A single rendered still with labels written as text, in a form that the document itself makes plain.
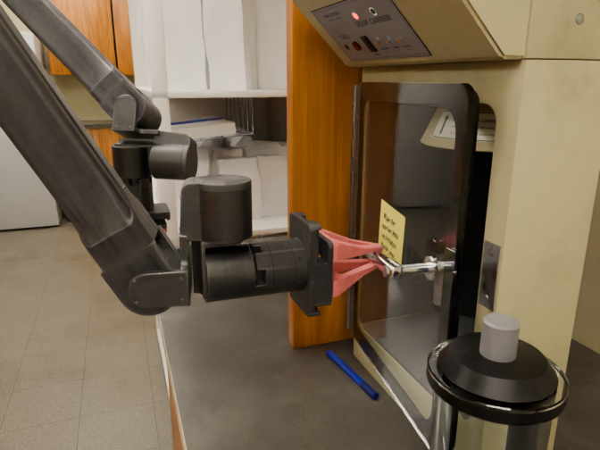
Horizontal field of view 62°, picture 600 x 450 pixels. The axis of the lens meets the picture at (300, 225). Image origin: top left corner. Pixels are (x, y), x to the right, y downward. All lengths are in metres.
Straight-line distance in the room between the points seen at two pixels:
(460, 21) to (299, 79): 0.35
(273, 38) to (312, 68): 1.05
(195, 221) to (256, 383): 0.39
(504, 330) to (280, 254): 0.22
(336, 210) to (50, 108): 0.49
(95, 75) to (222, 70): 0.89
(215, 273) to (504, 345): 0.26
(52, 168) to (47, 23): 0.48
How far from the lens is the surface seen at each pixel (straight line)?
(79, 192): 0.49
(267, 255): 0.51
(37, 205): 5.43
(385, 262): 0.54
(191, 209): 0.49
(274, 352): 0.90
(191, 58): 1.78
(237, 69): 1.69
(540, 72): 0.52
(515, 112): 0.51
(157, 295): 0.50
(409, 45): 0.58
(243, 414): 0.76
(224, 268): 0.50
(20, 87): 0.49
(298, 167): 0.80
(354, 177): 0.77
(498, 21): 0.49
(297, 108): 0.79
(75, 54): 0.90
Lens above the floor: 1.39
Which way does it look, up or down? 16 degrees down
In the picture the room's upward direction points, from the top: straight up
